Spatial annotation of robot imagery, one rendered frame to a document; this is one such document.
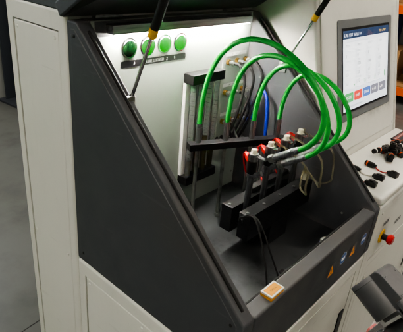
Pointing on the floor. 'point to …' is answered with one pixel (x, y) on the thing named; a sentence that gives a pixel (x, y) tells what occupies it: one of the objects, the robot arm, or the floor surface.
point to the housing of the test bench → (49, 155)
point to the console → (394, 256)
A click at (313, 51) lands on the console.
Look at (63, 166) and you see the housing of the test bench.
